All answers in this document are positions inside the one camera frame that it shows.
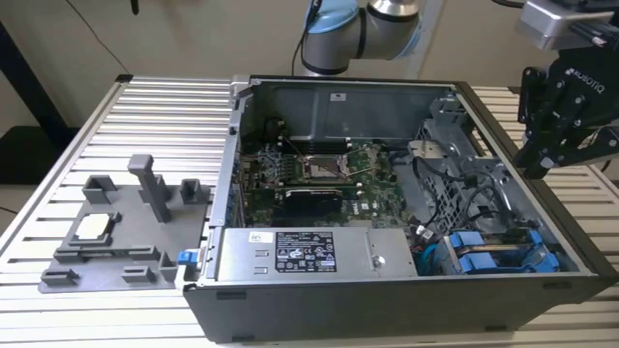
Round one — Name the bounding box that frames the thin metal locking lever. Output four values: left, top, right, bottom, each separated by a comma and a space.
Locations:
283, 135, 311, 162

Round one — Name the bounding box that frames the thick black disk wire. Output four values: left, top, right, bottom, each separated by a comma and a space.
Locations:
462, 173, 517, 222

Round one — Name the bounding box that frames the black open PC case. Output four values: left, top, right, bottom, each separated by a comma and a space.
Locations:
182, 74, 619, 344

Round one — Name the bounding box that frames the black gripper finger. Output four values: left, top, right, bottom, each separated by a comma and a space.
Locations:
551, 125, 619, 168
514, 66, 558, 179

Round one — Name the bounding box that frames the silver power supply unit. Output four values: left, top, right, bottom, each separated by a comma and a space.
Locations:
215, 227, 419, 282

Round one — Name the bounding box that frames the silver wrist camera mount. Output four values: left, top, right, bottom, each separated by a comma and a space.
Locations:
514, 0, 619, 51

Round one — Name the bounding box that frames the grey parts rack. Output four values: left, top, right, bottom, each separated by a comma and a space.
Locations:
38, 154, 215, 295

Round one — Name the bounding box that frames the black graphics card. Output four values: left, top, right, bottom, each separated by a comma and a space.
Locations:
282, 186, 358, 219

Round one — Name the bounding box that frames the blue looped wire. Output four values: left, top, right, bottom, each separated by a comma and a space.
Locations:
414, 244, 438, 273

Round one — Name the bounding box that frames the blue case latch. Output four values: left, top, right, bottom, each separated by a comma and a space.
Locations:
178, 249, 209, 272

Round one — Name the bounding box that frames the thin black disk wire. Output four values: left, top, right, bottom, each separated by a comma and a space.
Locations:
410, 157, 439, 228

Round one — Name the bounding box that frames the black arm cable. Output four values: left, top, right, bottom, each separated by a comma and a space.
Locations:
289, 0, 323, 75

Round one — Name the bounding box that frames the green motherboard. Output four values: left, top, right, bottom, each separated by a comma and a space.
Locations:
239, 139, 414, 230

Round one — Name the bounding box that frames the black RAM slot bank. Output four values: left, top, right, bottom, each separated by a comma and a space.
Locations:
289, 177, 361, 189
279, 136, 354, 154

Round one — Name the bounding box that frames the metal disk bay cage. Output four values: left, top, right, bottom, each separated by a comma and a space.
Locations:
394, 96, 546, 233

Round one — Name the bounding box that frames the hard disk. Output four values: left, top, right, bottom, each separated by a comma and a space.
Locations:
442, 228, 562, 276

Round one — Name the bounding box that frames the CPU socket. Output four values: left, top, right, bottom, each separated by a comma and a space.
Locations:
295, 154, 350, 179

